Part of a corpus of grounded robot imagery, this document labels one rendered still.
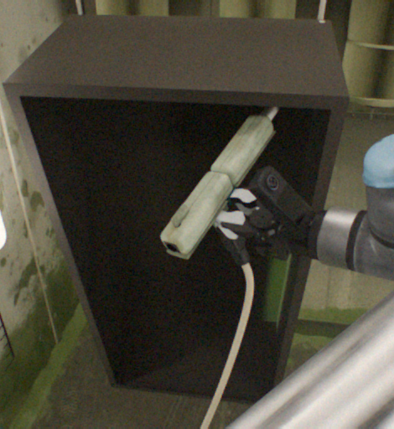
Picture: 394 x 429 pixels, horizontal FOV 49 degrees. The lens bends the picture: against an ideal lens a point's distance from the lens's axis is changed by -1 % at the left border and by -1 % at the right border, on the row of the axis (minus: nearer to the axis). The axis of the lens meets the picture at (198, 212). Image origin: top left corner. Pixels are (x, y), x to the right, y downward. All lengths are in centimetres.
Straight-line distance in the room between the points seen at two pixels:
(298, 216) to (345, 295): 178
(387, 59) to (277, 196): 141
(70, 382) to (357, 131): 193
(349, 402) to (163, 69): 63
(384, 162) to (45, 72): 61
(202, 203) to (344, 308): 181
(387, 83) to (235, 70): 127
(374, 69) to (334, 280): 107
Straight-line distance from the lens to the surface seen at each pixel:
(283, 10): 198
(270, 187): 63
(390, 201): 53
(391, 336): 40
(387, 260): 61
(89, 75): 83
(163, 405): 218
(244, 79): 79
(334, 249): 63
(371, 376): 38
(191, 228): 67
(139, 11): 207
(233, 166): 73
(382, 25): 198
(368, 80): 201
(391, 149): 54
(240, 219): 70
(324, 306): 241
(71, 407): 224
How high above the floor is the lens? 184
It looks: 32 degrees down
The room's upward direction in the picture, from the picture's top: straight up
